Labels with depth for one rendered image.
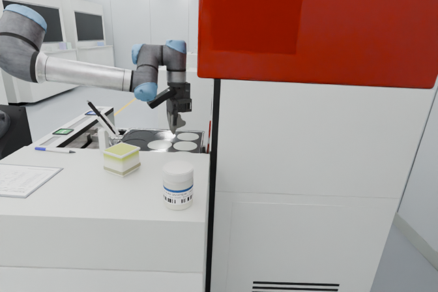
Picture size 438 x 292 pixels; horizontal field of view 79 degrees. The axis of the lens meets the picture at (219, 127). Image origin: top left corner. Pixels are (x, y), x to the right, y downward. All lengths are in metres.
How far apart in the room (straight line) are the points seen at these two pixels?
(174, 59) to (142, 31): 8.26
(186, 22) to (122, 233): 8.53
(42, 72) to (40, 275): 0.55
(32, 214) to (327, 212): 0.91
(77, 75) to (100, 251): 0.52
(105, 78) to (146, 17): 8.32
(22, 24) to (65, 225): 0.62
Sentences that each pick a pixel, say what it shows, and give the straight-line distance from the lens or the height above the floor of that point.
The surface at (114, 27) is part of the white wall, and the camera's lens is 9.51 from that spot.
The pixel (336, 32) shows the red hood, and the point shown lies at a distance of 0.89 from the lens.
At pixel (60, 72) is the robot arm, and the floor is 1.22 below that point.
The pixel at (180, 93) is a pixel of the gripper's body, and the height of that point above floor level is 1.13.
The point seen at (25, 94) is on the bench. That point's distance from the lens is 5.68.
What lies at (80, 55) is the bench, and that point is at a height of 0.70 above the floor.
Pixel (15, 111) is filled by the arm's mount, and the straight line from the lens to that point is 1.45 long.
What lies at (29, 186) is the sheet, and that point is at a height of 0.97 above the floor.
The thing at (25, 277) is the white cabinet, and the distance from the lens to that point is 0.85.
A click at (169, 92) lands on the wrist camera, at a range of 1.01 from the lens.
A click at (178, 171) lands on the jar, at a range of 0.60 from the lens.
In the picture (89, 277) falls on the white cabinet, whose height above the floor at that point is 0.79.
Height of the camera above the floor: 1.35
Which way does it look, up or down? 19 degrees down
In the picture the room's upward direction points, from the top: 3 degrees clockwise
